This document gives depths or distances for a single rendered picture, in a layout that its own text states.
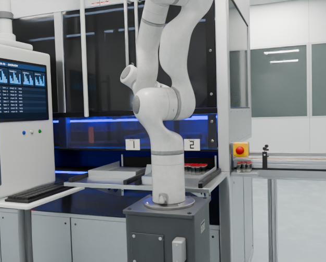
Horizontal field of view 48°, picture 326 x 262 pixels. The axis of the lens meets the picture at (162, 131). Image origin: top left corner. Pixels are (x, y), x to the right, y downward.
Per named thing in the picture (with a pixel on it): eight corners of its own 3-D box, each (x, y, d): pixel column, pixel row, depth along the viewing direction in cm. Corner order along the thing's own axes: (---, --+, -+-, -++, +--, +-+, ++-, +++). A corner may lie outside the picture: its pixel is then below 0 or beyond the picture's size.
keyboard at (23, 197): (59, 184, 205) (59, 180, 205) (80, 185, 200) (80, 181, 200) (4, 201, 168) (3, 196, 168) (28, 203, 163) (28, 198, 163)
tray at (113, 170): (119, 167, 215) (118, 160, 215) (160, 168, 206) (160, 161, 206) (88, 177, 183) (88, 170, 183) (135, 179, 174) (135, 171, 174)
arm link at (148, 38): (172, 33, 130) (153, 104, 147) (161, 17, 143) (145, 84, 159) (148, 29, 127) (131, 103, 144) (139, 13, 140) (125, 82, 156)
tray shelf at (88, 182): (111, 169, 217) (111, 166, 217) (229, 173, 193) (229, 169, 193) (63, 186, 172) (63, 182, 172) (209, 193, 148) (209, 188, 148)
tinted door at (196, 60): (139, 109, 201) (135, 1, 198) (217, 107, 187) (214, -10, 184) (139, 109, 201) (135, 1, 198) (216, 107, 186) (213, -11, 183)
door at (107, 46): (67, 112, 218) (63, 12, 215) (139, 109, 202) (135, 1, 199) (66, 112, 217) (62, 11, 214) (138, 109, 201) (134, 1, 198)
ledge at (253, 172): (235, 171, 198) (235, 168, 198) (259, 172, 193) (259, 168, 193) (231, 175, 185) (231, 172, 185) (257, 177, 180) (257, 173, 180)
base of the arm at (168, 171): (186, 211, 122) (185, 156, 121) (134, 208, 128) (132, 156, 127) (200, 198, 140) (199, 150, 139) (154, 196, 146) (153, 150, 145)
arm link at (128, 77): (158, 87, 150) (153, 76, 157) (133, 70, 143) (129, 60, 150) (145, 101, 153) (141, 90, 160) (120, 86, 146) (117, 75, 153)
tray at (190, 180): (167, 171, 193) (167, 165, 193) (216, 173, 184) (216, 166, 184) (141, 184, 161) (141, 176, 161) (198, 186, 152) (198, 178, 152)
